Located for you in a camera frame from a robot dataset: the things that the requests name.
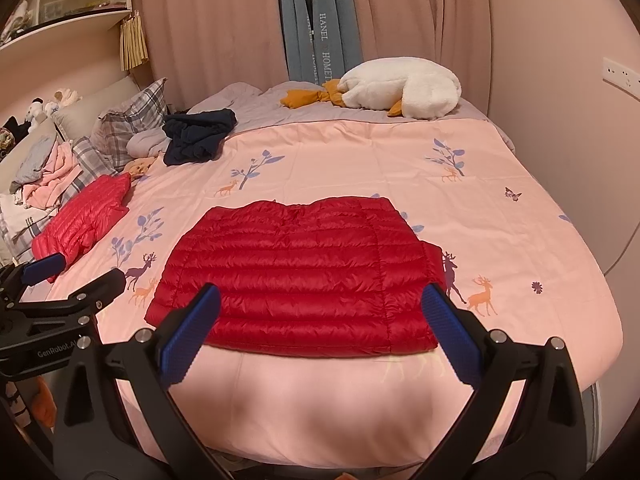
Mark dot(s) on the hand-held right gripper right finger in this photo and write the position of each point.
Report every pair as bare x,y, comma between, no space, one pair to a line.
450,335

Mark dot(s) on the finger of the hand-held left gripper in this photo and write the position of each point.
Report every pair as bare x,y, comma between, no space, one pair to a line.
97,290
45,265

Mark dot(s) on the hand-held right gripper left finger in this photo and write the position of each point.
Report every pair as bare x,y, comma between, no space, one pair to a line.
190,335

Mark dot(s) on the red down jacket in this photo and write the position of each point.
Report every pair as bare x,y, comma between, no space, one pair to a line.
300,275

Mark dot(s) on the pink clothes pile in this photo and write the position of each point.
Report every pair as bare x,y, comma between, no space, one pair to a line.
50,180

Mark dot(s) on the pink-red down jacket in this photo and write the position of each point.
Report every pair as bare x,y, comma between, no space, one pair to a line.
75,220

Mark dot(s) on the grey garment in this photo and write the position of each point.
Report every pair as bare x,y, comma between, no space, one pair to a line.
32,160

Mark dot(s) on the plaid pillow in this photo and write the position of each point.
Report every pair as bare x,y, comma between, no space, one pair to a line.
130,110
92,162

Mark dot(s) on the small doll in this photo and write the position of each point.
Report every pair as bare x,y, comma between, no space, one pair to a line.
140,166

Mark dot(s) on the grey bundled cloth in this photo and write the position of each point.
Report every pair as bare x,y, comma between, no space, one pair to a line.
147,142

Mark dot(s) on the beige headboard cushion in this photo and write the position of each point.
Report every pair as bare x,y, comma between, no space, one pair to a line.
95,100

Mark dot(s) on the navy blue garment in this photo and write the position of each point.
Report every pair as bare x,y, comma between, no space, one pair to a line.
195,135

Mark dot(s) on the printed blanket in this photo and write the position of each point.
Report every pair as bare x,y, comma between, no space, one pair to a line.
350,160

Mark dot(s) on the white goose plush toy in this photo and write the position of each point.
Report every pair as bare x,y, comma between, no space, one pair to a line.
400,85

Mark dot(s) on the beige curtain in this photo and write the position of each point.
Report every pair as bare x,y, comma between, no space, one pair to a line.
210,25
425,10

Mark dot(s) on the blue curtain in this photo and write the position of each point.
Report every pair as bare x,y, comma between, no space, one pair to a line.
320,20

